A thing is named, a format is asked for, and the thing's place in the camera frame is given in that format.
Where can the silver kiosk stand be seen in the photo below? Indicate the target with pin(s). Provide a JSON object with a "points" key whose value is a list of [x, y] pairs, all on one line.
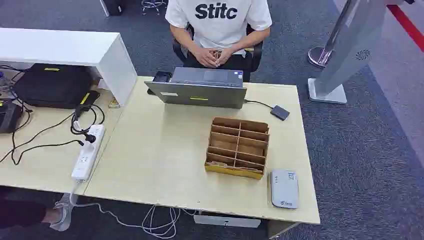
{"points": [[348, 49]]}

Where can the grey open laptop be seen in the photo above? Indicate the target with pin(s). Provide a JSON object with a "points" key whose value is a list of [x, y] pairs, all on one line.
{"points": [[198, 94]]}

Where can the black plug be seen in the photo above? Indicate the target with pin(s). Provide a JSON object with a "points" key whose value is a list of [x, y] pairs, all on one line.
{"points": [[89, 137]]}

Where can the grey shoe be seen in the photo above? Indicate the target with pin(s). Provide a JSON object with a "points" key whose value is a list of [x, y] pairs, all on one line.
{"points": [[64, 212]]}

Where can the white power strip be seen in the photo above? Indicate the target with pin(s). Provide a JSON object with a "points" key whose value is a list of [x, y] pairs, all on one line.
{"points": [[87, 152]]}

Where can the white desk shelf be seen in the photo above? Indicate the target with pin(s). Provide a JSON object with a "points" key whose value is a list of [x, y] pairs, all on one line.
{"points": [[73, 53]]}

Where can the black bag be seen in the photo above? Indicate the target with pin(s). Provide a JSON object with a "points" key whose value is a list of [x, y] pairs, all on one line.
{"points": [[53, 85]]}

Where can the round metal stand base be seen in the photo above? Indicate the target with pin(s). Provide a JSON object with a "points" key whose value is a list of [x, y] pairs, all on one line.
{"points": [[317, 57]]}

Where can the wooden card sorting box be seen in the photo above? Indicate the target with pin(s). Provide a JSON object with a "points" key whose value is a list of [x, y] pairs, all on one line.
{"points": [[237, 147]]}

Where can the chrome stool base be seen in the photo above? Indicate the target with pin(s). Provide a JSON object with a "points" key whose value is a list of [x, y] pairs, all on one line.
{"points": [[153, 5]]}

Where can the person's hand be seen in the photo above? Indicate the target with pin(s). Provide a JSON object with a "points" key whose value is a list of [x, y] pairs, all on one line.
{"points": [[206, 57], [226, 56]]}

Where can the black device with display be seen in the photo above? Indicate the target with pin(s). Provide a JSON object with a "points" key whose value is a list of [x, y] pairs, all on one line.
{"points": [[8, 116]]}

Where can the small black adapter box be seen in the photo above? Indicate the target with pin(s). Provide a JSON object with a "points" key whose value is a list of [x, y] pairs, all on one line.
{"points": [[280, 112]]}

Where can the black cabinet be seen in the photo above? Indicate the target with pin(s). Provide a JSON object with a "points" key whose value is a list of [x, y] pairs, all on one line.
{"points": [[112, 6]]}

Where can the white card reader device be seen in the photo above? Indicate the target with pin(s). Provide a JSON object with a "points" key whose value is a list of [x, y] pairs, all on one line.
{"points": [[284, 188]]}

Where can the person's right hand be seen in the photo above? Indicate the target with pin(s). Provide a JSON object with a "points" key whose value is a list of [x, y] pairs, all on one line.
{"points": [[206, 57]]}

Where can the red floor tape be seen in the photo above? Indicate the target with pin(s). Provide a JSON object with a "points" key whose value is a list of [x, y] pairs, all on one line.
{"points": [[406, 24]]}

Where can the grey metal desk bracket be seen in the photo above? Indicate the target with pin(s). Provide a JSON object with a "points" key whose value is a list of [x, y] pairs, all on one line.
{"points": [[227, 221]]}

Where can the person's left hand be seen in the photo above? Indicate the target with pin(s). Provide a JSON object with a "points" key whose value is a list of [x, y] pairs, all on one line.
{"points": [[226, 56]]}

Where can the person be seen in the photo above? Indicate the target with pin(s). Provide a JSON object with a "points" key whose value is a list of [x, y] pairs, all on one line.
{"points": [[217, 23]]}

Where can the black phone holder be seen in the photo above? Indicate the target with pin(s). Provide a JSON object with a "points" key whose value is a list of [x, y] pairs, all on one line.
{"points": [[161, 78]]}

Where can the black office chair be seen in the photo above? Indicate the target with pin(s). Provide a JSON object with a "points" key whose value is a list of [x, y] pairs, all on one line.
{"points": [[255, 54]]}

